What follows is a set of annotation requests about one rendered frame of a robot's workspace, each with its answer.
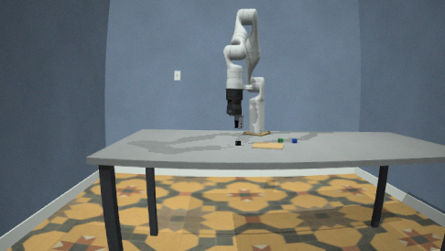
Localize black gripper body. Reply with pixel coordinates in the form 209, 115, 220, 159
225, 78, 253, 115

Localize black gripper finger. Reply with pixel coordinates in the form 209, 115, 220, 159
234, 116, 239, 128
233, 115, 244, 129

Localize tan square mat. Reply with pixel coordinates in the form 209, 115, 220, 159
252, 142, 284, 149

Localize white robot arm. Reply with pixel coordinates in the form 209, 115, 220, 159
223, 9, 265, 134

